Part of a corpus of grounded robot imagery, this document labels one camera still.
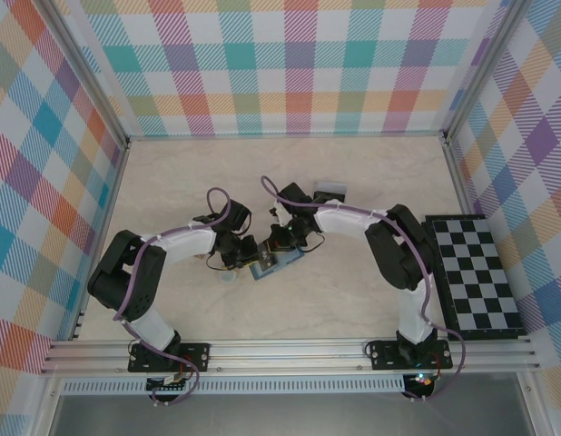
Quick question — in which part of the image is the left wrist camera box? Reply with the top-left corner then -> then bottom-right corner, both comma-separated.
223,198 -> 253,235

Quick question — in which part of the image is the long aluminium mounting rail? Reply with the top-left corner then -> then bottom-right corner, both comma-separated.
39,338 -> 543,376

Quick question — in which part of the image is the teal card holder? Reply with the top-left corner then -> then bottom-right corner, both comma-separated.
250,248 -> 305,282

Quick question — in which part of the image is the aluminium frame post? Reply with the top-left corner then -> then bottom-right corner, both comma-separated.
37,0 -> 131,149
443,0 -> 531,140

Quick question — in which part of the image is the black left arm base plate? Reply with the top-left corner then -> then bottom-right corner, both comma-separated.
128,342 -> 212,373

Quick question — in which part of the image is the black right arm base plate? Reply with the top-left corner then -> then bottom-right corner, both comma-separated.
369,340 -> 454,372

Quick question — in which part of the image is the white slotted cable duct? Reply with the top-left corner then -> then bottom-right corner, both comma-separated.
60,380 -> 407,395

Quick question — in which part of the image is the dark credit card yellow print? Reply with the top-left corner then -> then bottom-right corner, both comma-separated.
256,242 -> 277,270

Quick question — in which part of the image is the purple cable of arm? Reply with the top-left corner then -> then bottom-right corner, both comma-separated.
112,187 -> 231,407
261,175 -> 467,403

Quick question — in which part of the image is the black grey checkerboard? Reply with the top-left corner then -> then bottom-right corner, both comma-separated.
423,213 -> 527,341

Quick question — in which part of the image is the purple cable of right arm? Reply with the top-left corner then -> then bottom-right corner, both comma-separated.
261,175 -> 467,403

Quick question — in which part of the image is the aluminium frame bottom rail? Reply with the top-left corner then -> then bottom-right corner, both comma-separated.
125,130 -> 448,143

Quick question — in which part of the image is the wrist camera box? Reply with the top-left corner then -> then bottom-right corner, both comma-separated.
223,198 -> 253,235
275,182 -> 311,210

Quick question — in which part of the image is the small circuit board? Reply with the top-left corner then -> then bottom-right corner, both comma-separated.
405,372 -> 436,391
146,375 -> 191,392

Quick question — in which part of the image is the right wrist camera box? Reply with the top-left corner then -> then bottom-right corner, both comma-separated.
275,182 -> 311,210

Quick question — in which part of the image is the aluminium frame side rail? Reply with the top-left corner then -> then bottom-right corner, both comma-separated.
443,135 -> 486,217
70,143 -> 131,342

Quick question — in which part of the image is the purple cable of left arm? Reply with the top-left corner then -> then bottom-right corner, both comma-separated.
112,187 -> 231,407

